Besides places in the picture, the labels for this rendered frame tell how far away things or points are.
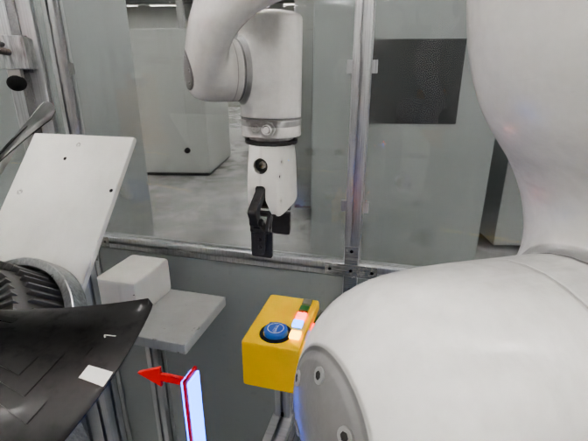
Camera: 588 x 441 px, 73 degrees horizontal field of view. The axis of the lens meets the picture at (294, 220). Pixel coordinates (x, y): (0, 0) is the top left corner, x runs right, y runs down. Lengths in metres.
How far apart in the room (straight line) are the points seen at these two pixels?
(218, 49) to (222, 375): 1.18
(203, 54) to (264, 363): 0.48
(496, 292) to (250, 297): 1.11
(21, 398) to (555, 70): 0.52
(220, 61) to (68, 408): 0.40
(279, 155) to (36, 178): 0.62
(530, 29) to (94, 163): 0.85
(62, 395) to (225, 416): 1.13
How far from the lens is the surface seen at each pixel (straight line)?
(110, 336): 0.54
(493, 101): 0.21
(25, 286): 0.78
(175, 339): 1.09
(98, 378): 0.51
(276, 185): 0.54
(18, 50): 1.16
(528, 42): 0.19
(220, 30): 0.47
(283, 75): 0.54
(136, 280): 1.16
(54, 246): 0.91
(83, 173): 0.94
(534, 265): 0.22
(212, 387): 1.53
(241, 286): 1.25
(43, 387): 0.53
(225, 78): 0.51
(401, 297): 0.16
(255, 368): 0.72
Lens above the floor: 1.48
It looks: 20 degrees down
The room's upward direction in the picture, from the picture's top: straight up
